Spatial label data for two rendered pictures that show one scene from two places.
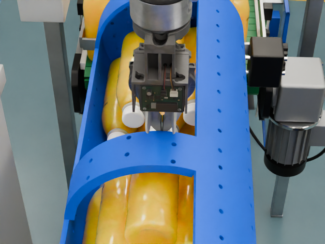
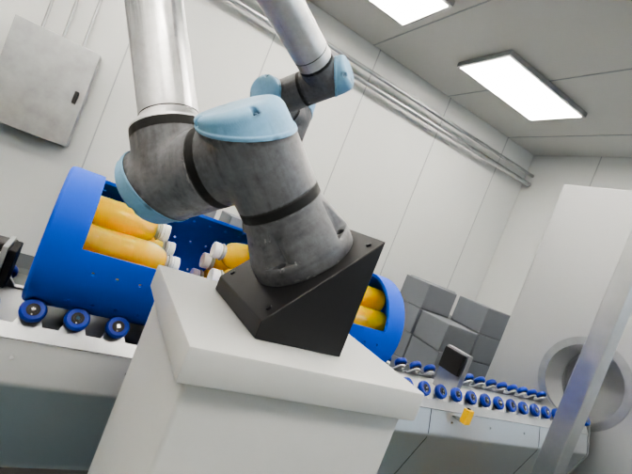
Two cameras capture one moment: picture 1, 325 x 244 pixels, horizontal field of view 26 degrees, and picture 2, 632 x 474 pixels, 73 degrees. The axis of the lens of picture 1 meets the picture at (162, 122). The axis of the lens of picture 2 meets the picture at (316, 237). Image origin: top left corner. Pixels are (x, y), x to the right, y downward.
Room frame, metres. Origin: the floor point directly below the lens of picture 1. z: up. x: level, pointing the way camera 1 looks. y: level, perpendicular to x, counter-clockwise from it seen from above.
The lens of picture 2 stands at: (1.12, 0.98, 1.30)
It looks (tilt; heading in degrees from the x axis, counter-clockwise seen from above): 1 degrees down; 238
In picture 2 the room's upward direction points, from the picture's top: 22 degrees clockwise
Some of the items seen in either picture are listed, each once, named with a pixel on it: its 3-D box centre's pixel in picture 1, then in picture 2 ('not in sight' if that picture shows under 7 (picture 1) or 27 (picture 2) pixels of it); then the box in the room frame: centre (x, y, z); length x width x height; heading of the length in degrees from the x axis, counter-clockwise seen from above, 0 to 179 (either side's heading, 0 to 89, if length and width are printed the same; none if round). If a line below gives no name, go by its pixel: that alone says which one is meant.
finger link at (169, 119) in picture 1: (172, 117); not in sight; (0.69, -0.01, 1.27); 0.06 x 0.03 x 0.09; 177
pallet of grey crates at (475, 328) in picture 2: not in sight; (424, 340); (-2.50, -2.06, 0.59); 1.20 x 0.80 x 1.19; 86
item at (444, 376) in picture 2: not in sight; (450, 371); (-0.18, 0.04, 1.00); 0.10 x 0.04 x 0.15; 87
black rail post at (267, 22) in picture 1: (266, 19); not in sight; (1.36, -0.25, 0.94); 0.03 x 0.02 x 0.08; 177
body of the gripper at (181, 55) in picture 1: (161, 59); not in sight; (0.69, 0.00, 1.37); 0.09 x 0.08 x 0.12; 177
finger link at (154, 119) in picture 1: (150, 116); not in sight; (0.70, 0.02, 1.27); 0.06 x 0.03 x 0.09; 177
